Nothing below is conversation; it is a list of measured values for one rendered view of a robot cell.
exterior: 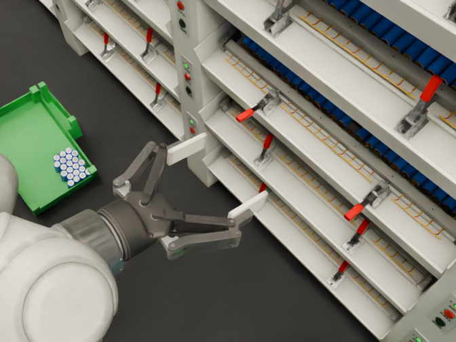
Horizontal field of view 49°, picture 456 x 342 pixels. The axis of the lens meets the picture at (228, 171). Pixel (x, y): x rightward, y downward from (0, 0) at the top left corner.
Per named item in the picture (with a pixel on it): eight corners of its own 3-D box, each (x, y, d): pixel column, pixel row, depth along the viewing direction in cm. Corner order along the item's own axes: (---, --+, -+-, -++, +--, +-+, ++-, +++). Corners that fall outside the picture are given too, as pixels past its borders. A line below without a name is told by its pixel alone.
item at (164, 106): (190, 152, 144) (174, 131, 132) (79, 40, 170) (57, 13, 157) (241, 104, 146) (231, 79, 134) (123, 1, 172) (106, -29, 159)
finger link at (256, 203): (228, 212, 68) (231, 216, 67) (264, 189, 71) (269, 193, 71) (224, 224, 70) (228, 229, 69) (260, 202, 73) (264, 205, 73)
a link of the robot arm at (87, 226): (89, 305, 62) (129, 280, 65) (85, 268, 56) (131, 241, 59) (51, 254, 66) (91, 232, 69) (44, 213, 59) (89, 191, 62)
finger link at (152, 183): (148, 221, 69) (138, 219, 69) (165, 161, 76) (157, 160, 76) (150, 203, 66) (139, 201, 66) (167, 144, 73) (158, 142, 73)
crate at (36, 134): (97, 176, 147) (98, 169, 140) (35, 216, 140) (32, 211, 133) (38, 96, 149) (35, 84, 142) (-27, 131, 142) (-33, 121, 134)
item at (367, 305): (379, 342, 115) (383, 338, 103) (211, 173, 141) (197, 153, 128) (440, 279, 117) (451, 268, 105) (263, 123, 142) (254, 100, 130)
